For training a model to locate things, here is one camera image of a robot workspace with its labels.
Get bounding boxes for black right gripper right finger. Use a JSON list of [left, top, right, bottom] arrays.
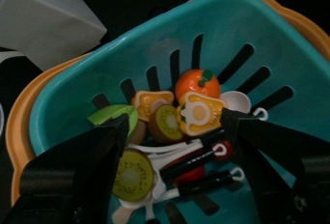
[[219, 107, 330, 224]]

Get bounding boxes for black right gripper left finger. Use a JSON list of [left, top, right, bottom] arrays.
[[0, 113, 131, 224]]

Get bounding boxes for green toy starfruit piece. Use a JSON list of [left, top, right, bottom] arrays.
[[87, 104, 139, 139]]

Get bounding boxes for large toy kiwi half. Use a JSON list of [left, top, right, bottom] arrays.
[[111, 149, 158, 203]]

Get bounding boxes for brown toy fruit piece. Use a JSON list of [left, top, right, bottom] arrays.
[[128, 120, 150, 146]]

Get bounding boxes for orange plastic basket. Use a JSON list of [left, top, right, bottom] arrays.
[[4, 0, 330, 208]]

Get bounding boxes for white toy spoon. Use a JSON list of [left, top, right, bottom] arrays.
[[219, 90, 253, 115]]

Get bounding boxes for white toy utensil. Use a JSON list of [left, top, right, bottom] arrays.
[[127, 137, 203, 171]]

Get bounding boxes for yellow flower toy piece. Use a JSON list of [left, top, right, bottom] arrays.
[[175, 92, 229, 138]]

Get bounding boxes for brown toy kiwi half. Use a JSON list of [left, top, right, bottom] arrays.
[[147, 104, 187, 145]]

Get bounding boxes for orange toy tangerine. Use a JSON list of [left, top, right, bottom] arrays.
[[173, 69, 223, 104]]

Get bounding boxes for teal slotted plastic basket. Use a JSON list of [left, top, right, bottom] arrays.
[[27, 0, 330, 224]]

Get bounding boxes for white grey box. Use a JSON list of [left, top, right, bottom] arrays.
[[0, 0, 108, 71]]

